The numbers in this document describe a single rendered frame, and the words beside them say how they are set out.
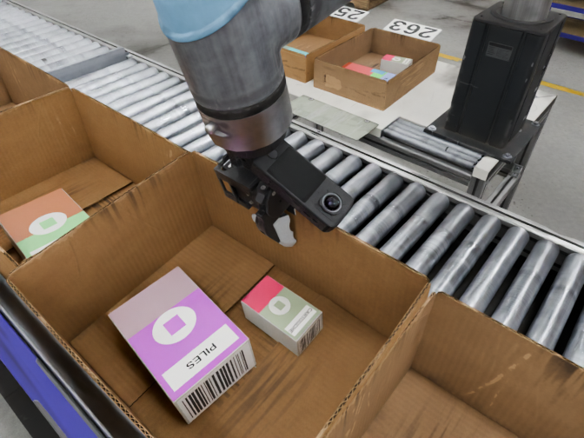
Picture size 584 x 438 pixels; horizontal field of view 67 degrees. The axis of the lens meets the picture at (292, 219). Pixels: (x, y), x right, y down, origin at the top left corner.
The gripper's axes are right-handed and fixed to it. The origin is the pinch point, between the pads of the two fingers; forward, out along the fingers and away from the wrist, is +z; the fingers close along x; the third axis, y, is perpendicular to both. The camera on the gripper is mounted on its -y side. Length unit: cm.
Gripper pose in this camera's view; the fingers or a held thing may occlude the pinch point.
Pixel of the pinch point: (296, 239)
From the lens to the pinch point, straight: 61.0
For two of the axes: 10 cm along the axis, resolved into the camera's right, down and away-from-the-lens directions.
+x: -6.2, 6.9, -3.8
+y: -7.7, -4.3, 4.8
